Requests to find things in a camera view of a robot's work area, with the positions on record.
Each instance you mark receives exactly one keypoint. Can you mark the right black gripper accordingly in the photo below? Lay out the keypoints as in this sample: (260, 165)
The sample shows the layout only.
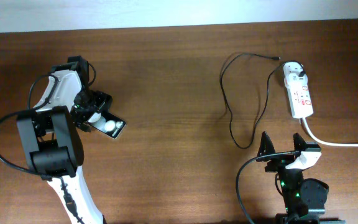
(279, 161)

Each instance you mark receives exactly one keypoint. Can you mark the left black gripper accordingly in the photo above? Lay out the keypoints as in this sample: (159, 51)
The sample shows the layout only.
(104, 101)

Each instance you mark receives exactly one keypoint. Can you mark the black smartphone with white circles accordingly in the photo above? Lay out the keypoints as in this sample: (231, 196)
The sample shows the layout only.
(107, 123)

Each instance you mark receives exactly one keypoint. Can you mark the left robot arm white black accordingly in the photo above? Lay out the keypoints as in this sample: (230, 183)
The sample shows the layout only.
(53, 148)

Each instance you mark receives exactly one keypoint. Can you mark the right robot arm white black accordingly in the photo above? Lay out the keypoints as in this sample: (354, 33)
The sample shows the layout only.
(304, 199)

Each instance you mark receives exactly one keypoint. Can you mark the white USB charger plug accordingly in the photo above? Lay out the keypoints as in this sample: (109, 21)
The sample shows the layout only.
(294, 81)

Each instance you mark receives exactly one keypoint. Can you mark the white power strip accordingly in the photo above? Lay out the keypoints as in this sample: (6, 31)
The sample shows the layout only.
(299, 98)

